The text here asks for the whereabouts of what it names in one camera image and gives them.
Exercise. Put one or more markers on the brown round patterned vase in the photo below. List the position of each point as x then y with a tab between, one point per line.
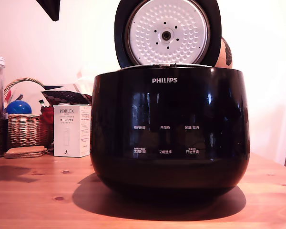
225	53

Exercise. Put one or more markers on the woven wicker basket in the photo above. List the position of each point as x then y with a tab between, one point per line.
23	130

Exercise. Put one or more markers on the dark patterned cloth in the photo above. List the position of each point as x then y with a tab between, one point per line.
64	96

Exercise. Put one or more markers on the red knitted item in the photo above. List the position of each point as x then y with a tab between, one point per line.
47	115

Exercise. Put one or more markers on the white Porlex box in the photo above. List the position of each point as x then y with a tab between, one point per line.
68	133

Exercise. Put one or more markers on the black Philips rice cooker body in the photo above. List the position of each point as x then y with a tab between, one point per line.
169	133

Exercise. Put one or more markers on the cork coaster stack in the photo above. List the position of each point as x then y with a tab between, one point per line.
26	152

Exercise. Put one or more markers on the black rice cooker lid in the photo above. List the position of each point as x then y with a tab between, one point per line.
168	35

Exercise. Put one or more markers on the blue ball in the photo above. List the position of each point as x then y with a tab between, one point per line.
18	107

